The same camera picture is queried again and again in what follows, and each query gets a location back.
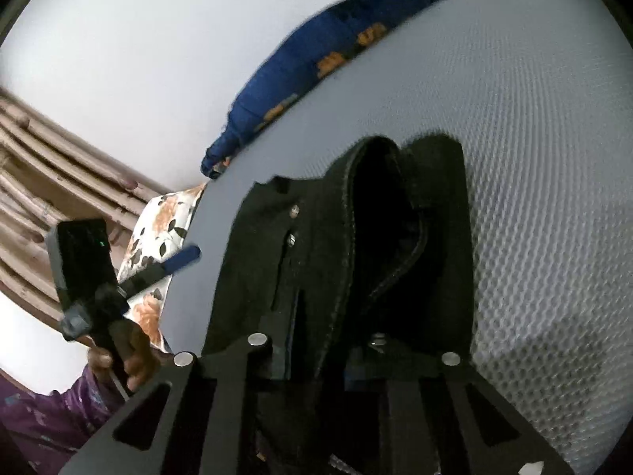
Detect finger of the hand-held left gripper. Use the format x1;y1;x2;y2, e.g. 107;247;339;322
119;245;201;298

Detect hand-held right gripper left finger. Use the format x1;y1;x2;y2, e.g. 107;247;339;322
59;334;278;475

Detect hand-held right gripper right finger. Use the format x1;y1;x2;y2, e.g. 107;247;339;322
346;334;577;475

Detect black pants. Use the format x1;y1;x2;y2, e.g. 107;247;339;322
203;133;476;475

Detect person's left forearm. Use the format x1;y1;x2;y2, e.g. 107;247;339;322
0;363;129;475

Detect person's left hand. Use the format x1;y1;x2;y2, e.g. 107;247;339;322
86;324;161;391

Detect white floral pillow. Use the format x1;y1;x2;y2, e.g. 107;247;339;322
116;183;208;354

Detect blue floral blanket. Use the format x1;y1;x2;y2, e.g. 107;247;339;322
200;0;458;179

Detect grey mesh bed mattress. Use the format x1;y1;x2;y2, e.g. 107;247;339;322
158;0;633;475

